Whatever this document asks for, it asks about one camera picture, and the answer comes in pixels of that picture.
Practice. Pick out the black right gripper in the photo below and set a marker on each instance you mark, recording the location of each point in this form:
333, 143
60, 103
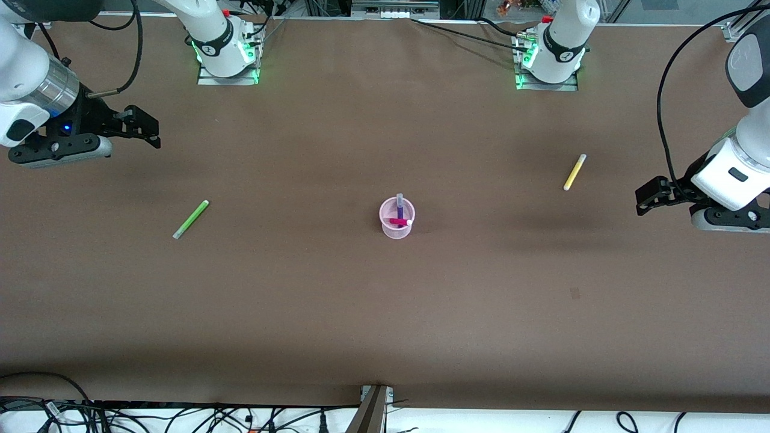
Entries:
96, 118

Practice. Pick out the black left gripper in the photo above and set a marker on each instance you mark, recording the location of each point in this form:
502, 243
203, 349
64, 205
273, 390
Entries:
678, 190

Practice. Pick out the purple pen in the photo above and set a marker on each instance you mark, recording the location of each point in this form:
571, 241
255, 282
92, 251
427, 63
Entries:
400, 209

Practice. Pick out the pink pen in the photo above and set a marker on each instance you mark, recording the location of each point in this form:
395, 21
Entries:
398, 222

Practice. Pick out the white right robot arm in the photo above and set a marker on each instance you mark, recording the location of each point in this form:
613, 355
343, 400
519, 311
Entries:
18, 66

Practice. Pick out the pink pen holder cup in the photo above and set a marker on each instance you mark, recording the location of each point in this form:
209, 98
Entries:
397, 234

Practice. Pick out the yellow pen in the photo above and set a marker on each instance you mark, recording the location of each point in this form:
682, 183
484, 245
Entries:
574, 172

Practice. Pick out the green pen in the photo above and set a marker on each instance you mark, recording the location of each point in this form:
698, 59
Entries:
191, 219

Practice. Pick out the silver metal box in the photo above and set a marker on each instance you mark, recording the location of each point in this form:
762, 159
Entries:
394, 11

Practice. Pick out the brown paper table cover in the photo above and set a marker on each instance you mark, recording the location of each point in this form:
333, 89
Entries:
385, 313

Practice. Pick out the grey support beam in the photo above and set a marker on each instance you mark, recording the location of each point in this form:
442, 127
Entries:
368, 418

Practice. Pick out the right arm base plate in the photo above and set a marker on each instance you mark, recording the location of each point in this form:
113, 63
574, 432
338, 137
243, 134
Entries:
228, 80

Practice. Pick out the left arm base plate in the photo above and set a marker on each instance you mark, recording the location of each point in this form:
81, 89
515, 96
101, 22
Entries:
544, 86

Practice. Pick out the aluminium frame corner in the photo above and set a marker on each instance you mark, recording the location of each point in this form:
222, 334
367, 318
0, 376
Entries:
735, 31

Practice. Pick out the small aluminium bracket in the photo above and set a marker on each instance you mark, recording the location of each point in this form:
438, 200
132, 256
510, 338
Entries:
388, 394

